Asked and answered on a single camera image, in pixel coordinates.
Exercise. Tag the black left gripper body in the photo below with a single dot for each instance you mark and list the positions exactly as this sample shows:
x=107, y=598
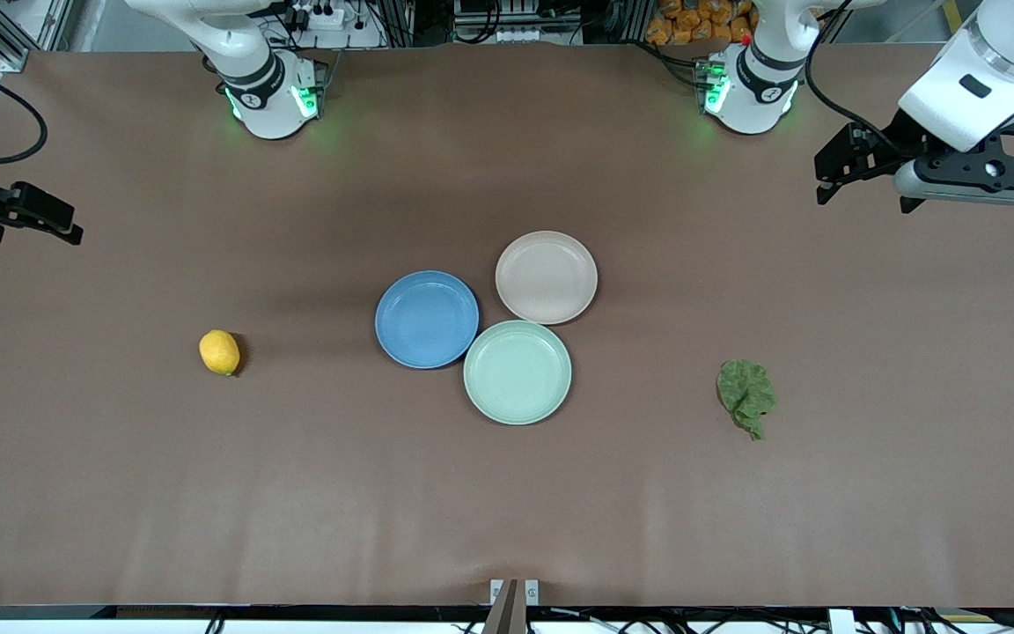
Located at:
x=887, y=146

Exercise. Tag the yellow lemon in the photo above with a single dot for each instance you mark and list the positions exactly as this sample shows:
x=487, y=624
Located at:
x=219, y=352

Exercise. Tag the green lettuce leaf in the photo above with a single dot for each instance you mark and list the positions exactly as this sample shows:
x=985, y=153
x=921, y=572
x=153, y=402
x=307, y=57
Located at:
x=745, y=387

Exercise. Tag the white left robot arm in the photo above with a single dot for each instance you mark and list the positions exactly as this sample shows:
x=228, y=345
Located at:
x=753, y=97

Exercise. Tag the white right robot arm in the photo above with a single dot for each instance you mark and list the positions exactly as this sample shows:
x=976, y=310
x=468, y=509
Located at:
x=265, y=106

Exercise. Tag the bag of orange items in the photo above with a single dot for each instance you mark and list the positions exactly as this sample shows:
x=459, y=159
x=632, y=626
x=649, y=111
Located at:
x=683, y=22

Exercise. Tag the pink plate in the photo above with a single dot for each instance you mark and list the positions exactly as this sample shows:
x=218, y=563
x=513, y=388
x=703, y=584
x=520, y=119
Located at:
x=547, y=277

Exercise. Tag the white power strip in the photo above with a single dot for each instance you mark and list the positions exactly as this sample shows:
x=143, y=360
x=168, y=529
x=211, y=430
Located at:
x=326, y=13

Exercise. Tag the white electronics box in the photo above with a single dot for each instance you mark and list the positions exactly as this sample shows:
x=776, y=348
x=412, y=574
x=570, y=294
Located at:
x=498, y=33

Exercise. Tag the light green plate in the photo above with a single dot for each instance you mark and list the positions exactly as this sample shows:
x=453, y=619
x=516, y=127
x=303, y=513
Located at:
x=518, y=372

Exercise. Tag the blue plate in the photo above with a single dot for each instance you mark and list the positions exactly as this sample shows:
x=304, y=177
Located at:
x=426, y=319

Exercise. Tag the brown table cover sheet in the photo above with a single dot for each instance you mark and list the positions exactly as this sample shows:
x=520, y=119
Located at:
x=507, y=511

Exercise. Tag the aluminium frame profile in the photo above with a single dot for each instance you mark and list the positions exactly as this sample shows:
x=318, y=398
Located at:
x=10, y=48

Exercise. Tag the metal table edge bracket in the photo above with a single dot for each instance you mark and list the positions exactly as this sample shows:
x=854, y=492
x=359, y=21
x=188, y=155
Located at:
x=507, y=608

